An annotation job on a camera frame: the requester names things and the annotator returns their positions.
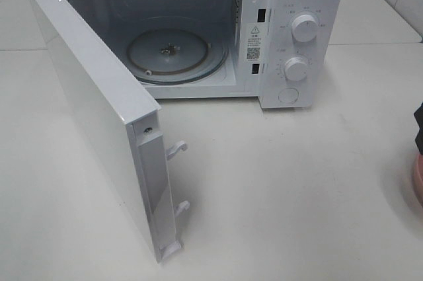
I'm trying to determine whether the round white door button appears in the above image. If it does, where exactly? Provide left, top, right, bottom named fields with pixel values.
left=278, top=87, right=299, bottom=104

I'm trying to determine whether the white microwave door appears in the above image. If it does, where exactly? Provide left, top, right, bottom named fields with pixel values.
left=30, top=0, right=190, bottom=262

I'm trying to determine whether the pink round plate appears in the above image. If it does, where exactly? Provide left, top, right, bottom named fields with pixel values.
left=403, top=153, right=422, bottom=209

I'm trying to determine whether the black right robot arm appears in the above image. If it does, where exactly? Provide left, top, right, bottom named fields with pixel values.
left=414, top=104, right=423, bottom=155

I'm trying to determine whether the glass microwave turntable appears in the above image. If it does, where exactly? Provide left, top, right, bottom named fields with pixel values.
left=126, top=28, right=229, bottom=85

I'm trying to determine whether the white lower timer knob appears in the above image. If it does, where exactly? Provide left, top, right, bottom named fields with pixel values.
left=284, top=56, right=309, bottom=81

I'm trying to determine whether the white microwave oven body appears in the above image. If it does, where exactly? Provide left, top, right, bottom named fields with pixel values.
left=68, top=0, right=340, bottom=109

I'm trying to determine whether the white upper power knob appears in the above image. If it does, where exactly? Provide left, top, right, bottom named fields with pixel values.
left=291, top=13, right=319, bottom=43

